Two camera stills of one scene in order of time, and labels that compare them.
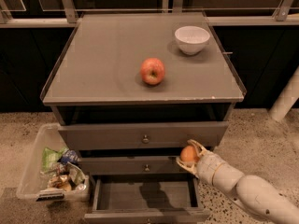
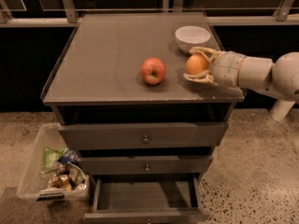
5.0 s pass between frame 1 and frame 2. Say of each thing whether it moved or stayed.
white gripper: moved
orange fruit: moved
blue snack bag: stayed
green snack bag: stayed
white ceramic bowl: stayed
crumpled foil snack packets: stayed
